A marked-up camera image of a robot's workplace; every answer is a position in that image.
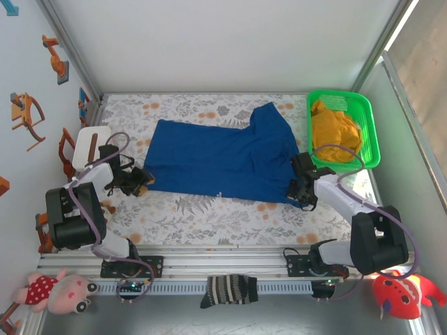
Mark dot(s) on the blue t-shirt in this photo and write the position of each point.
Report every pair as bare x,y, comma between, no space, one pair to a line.
216,160

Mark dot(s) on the green plastic mesh basket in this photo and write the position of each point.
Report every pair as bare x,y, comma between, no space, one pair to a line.
370,132

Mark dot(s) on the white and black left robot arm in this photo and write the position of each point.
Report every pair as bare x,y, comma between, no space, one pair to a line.
75,223

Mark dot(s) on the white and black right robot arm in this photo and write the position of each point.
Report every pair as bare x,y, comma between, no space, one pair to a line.
377,240

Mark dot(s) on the small brown panda plush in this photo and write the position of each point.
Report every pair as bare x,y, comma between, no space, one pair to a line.
109,211

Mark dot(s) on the orange-yellow garment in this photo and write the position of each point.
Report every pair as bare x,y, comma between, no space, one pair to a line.
331,136

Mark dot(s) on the white tissue box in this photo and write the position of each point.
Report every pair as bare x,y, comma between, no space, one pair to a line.
84,143

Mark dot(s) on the floral print tablecloth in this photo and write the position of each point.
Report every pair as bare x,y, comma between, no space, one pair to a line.
209,227

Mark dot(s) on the small black controller board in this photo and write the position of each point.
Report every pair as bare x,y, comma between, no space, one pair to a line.
324,288
131,288

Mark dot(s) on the pink pig plush toy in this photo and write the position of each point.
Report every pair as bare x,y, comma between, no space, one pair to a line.
66,291

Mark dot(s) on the black and white striped sock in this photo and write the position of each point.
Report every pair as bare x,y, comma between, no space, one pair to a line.
228,289

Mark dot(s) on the red fish plush toy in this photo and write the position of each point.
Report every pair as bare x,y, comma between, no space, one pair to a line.
398,296

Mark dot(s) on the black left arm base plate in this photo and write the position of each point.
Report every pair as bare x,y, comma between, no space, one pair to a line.
153,267

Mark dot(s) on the blue and orange wall sticker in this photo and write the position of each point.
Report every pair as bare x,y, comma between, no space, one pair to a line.
83,104

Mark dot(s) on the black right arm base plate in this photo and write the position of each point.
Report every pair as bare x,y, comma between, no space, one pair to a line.
297,267

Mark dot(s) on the aluminium rail base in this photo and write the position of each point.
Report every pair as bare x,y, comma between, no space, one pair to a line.
227,258

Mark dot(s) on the orange block wall sticker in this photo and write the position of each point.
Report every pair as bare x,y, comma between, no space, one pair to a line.
3,186

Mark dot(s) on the orange claw machine wall sticker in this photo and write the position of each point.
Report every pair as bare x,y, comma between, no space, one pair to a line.
21,111

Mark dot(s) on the aluminium frame post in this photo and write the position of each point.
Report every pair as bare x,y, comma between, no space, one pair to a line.
380,52
70,52

